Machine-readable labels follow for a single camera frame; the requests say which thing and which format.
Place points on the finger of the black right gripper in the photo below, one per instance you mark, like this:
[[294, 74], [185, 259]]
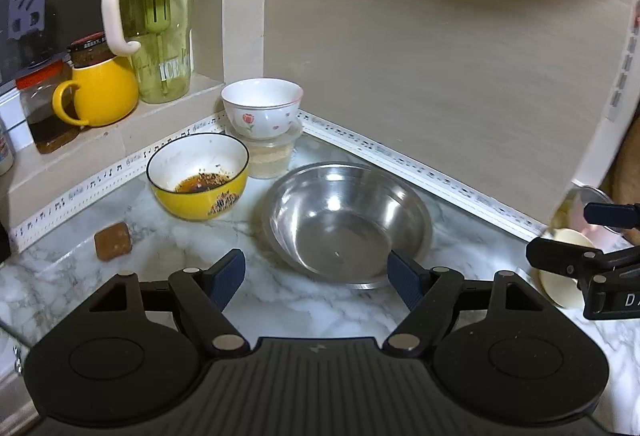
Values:
[[552, 256], [614, 216]]

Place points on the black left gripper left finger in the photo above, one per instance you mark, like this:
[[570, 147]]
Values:
[[201, 296]]

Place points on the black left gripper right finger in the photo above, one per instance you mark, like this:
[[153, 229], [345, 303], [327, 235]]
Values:
[[430, 295]]

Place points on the cream yellow bowl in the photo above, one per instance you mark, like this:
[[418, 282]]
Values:
[[562, 289]]

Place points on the pink steel-lined pot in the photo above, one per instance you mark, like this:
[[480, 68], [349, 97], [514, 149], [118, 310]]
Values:
[[584, 204]]

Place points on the large stainless steel bowl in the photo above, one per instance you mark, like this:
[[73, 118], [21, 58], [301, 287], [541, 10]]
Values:
[[338, 222]]

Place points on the round wooden cutting board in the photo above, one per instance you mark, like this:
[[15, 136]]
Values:
[[626, 176]]

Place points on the brown soap block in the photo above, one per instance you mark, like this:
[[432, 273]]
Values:
[[112, 242]]

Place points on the yellow sunflower ceramic bowl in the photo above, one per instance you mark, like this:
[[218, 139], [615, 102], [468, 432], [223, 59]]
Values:
[[199, 177]]

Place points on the white ventilation grille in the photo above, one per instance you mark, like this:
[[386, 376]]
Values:
[[624, 92]]

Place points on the clear plastic food container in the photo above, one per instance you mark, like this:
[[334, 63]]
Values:
[[270, 158]]

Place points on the white floral ceramic bowl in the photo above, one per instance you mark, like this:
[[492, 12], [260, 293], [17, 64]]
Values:
[[261, 108]]

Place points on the yellow ceramic mug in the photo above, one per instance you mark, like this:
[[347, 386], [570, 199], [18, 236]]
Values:
[[97, 95]]

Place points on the glass jar red lid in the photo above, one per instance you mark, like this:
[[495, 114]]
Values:
[[36, 89]]

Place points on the green glass water pitcher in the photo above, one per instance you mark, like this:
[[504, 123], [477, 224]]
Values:
[[155, 37]]

